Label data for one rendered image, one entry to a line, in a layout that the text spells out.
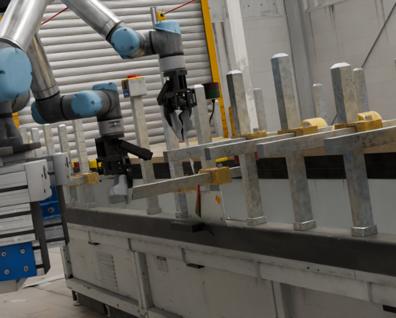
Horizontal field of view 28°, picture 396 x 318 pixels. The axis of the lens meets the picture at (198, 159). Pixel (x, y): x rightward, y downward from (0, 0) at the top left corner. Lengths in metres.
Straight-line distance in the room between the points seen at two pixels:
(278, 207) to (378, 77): 9.29
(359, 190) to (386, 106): 9.89
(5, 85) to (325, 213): 1.06
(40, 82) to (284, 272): 0.88
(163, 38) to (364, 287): 0.95
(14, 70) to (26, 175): 0.24
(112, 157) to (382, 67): 9.60
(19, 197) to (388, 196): 0.95
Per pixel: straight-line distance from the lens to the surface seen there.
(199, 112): 2.52
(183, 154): 2.17
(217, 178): 2.46
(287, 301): 2.74
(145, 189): 2.39
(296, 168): 2.09
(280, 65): 2.09
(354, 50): 12.13
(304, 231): 2.10
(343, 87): 1.88
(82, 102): 2.23
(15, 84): 1.84
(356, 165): 1.89
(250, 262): 2.45
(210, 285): 3.26
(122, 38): 2.28
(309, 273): 2.18
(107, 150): 2.34
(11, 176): 1.87
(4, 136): 2.38
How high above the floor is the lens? 1.04
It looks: 3 degrees down
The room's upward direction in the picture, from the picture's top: 9 degrees counter-clockwise
